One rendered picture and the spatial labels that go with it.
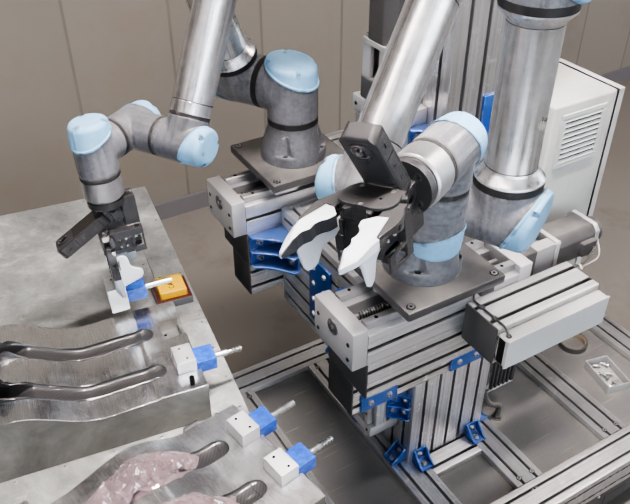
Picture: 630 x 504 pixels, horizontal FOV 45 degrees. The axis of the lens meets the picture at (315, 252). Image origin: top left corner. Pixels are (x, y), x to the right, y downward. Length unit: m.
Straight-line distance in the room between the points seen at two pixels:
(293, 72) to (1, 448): 0.92
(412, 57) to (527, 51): 0.17
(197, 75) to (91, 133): 0.21
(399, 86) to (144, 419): 0.75
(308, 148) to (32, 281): 0.71
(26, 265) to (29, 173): 1.30
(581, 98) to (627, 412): 1.09
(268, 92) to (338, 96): 2.00
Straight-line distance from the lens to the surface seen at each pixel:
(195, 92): 1.40
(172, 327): 1.59
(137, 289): 1.58
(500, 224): 1.27
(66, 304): 1.81
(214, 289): 3.06
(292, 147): 1.73
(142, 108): 1.50
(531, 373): 2.46
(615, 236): 3.57
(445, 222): 1.01
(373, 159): 0.82
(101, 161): 1.42
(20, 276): 1.93
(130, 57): 3.16
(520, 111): 1.19
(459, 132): 0.97
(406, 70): 1.09
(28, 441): 1.43
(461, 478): 2.17
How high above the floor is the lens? 1.91
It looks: 36 degrees down
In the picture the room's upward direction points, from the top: straight up
